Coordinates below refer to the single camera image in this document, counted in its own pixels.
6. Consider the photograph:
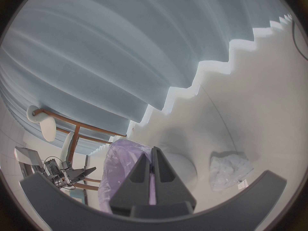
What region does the pale blue curtain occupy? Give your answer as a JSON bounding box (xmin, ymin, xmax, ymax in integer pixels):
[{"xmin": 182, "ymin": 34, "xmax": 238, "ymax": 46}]
[{"xmin": 0, "ymin": 0, "xmax": 295, "ymax": 157}]

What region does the white trash bin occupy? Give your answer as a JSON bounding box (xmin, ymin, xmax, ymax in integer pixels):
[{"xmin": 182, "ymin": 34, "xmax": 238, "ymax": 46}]
[{"xmin": 164, "ymin": 152, "xmax": 198, "ymax": 197}]

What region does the white cushioned wooden chair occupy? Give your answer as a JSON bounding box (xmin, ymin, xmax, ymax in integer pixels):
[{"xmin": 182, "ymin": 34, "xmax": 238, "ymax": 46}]
[{"xmin": 26, "ymin": 105, "xmax": 127, "ymax": 192}]

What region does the crumpled white printed wrapper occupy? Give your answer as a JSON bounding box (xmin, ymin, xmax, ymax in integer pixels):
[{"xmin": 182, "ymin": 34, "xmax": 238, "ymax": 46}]
[{"xmin": 209, "ymin": 151, "xmax": 254, "ymax": 192}]

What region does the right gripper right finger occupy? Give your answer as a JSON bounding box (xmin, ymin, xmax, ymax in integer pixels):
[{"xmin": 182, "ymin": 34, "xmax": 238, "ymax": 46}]
[{"xmin": 151, "ymin": 146, "xmax": 197, "ymax": 214}]

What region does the purple plastic bag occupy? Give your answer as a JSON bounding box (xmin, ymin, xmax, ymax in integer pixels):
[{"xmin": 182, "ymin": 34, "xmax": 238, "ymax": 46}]
[{"xmin": 97, "ymin": 139, "xmax": 169, "ymax": 212}]

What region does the black cable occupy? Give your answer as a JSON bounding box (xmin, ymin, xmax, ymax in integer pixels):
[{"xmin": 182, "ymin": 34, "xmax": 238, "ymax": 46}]
[{"xmin": 292, "ymin": 21, "xmax": 308, "ymax": 60}]

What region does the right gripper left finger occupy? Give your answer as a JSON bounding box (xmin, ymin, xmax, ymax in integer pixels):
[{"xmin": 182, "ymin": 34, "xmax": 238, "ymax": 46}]
[{"xmin": 109, "ymin": 153, "xmax": 153, "ymax": 218}]

